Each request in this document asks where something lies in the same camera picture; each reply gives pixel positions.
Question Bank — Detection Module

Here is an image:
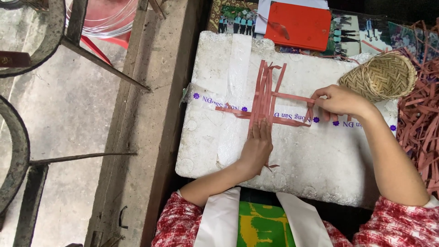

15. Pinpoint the woven bamboo basket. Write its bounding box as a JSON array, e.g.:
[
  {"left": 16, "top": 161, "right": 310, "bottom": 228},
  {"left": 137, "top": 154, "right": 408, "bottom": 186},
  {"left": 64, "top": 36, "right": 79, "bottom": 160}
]
[{"left": 338, "top": 51, "right": 418, "bottom": 103}]

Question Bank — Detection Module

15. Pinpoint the person's right hand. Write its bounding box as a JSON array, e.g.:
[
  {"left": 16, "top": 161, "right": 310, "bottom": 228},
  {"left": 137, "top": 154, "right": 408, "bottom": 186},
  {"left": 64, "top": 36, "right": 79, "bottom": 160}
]
[{"left": 310, "top": 85, "right": 373, "bottom": 123}]

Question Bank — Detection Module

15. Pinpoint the white foam box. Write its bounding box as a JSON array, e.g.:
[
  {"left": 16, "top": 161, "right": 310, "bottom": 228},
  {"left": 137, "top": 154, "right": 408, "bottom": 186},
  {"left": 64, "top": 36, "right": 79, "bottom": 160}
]
[{"left": 175, "top": 31, "right": 400, "bottom": 208}]

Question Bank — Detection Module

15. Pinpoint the bundle of red strips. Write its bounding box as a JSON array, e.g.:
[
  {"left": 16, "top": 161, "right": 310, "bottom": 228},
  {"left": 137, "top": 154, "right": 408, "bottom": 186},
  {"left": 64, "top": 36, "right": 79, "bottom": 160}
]
[{"left": 248, "top": 60, "right": 287, "bottom": 172}]

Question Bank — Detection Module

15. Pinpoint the red crosswise weaving strip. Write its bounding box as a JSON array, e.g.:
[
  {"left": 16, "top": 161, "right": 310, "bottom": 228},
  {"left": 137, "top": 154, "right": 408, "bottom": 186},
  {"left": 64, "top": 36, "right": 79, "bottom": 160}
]
[{"left": 271, "top": 91, "right": 317, "bottom": 104}]

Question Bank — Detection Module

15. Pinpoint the short red ribbon piece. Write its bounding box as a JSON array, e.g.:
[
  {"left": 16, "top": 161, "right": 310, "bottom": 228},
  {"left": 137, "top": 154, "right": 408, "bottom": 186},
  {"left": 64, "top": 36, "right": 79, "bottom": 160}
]
[{"left": 268, "top": 20, "right": 291, "bottom": 40}]

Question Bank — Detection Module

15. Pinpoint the white sash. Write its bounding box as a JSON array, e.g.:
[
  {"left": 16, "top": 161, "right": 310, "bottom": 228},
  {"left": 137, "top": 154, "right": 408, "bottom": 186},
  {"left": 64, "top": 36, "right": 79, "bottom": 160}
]
[
  {"left": 194, "top": 187, "right": 241, "bottom": 247},
  {"left": 276, "top": 192, "right": 334, "bottom": 247}
]

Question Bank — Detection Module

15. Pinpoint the long red crosswise strip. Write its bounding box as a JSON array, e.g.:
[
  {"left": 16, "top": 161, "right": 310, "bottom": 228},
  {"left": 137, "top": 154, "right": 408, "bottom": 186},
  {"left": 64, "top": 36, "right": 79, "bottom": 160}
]
[{"left": 215, "top": 105, "right": 314, "bottom": 128}]

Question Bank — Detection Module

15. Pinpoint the red plastic stool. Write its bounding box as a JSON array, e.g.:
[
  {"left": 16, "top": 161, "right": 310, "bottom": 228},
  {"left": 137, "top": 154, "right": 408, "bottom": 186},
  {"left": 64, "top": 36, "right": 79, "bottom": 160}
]
[{"left": 80, "top": 32, "right": 131, "bottom": 66}]

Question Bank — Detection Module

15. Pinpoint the red folder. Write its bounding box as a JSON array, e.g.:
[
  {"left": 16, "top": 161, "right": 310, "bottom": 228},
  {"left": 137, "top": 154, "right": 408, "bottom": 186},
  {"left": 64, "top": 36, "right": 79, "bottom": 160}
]
[{"left": 264, "top": 2, "right": 332, "bottom": 52}]

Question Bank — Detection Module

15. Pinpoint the red white tweed jacket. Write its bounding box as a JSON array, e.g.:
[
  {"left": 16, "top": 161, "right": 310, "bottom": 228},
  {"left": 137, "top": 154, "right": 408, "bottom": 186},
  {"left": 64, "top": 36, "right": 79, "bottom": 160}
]
[{"left": 151, "top": 190, "right": 439, "bottom": 247}]

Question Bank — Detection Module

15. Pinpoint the heap of loose red strips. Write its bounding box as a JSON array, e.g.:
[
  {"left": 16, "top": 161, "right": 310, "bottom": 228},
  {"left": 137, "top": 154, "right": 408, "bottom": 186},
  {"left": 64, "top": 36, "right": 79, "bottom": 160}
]
[{"left": 396, "top": 20, "right": 439, "bottom": 200}]

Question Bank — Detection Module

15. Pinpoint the green yellow garment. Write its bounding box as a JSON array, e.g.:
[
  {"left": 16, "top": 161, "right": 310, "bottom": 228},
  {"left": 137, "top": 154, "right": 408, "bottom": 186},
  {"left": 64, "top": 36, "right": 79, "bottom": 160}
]
[{"left": 237, "top": 201, "right": 296, "bottom": 247}]

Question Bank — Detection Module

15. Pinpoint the person's left hand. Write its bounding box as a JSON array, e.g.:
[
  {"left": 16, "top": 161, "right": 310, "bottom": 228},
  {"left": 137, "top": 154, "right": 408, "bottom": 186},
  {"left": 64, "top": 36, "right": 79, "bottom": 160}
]
[{"left": 238, "top": 118, "right": 274, "bottom": 180}]

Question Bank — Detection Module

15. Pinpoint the printed photo table cover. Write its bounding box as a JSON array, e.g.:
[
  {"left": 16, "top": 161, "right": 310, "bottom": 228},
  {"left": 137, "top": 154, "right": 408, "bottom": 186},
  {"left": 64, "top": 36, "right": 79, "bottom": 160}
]
[{"left": 206, "top": 0, "right": 439, "bottom": 65}]

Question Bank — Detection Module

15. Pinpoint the rusty metal railing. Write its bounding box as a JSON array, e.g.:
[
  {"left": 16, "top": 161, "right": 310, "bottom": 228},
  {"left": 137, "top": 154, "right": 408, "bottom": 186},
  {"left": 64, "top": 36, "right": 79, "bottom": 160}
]
[{"left": 0, "top": 0, "right": 152, "bottom": 247}]

